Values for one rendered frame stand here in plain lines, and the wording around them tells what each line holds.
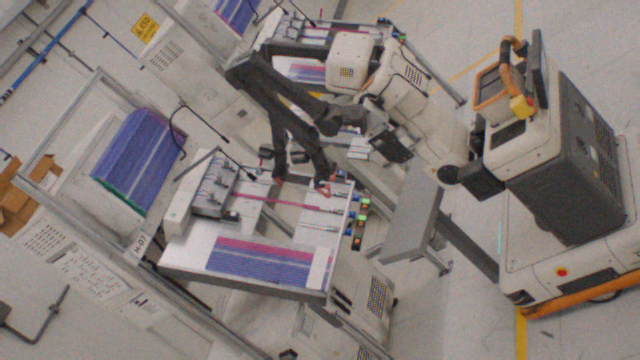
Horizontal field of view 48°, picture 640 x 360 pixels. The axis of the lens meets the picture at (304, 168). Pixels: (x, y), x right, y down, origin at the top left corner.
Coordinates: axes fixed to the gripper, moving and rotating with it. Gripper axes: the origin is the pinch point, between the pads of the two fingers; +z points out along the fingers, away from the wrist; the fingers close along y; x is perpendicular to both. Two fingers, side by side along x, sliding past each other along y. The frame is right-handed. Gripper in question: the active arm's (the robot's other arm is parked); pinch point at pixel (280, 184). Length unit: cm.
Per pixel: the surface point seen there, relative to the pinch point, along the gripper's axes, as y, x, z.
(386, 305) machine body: 7, 57, 65
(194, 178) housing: 13.5, -36.7, -7.3
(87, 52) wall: -169, -188, 64
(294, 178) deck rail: -8.1, 4.9, 2.5
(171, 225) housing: 41, -38, -5
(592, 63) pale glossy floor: -118, 144, -16
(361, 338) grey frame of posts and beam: 63, 50, 17
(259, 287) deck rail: 60, 6, 1
